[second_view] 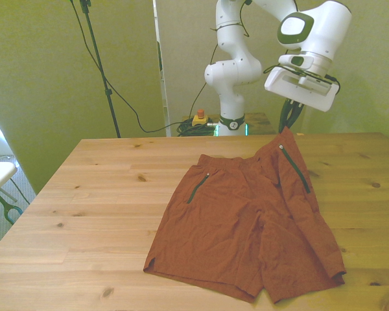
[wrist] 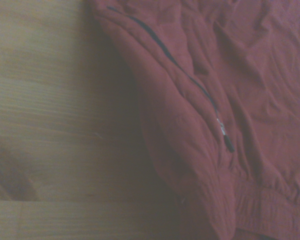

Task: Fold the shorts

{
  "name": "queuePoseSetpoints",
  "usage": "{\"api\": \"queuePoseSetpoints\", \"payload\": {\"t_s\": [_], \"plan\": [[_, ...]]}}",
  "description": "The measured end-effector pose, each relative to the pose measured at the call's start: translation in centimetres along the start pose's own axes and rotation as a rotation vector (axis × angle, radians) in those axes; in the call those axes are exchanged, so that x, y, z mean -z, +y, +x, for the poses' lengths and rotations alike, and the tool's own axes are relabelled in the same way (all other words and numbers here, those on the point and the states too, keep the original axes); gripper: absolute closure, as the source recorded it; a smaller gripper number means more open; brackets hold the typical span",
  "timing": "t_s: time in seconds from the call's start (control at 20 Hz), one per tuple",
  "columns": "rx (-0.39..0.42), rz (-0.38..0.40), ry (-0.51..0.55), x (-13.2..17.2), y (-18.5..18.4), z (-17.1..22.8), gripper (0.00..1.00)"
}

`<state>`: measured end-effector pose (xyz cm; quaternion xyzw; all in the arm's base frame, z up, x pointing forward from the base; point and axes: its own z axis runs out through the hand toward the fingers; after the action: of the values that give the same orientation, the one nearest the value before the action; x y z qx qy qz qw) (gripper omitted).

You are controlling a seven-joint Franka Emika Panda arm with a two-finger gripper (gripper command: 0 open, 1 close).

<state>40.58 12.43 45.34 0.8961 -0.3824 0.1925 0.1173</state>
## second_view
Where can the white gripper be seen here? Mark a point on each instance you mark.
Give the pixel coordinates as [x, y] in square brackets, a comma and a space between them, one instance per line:
[311, 95]

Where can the rust red shorts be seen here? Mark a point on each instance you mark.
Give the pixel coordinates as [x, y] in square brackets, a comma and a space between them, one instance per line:
[233, 220]

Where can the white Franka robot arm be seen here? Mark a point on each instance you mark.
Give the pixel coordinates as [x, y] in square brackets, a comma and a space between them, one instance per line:
[233, 71]

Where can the yellow emergency stop button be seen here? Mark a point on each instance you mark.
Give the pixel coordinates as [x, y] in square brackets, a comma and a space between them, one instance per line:
[200, 119]

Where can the white partition edge strip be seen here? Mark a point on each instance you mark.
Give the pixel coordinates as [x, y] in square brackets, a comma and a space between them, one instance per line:
[163, 97]

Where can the black tripod stand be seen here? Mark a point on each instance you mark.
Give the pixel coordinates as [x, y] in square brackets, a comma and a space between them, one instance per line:
[99, 61]

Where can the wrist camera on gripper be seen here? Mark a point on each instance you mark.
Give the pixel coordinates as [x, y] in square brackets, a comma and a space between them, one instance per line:
[312, 77]

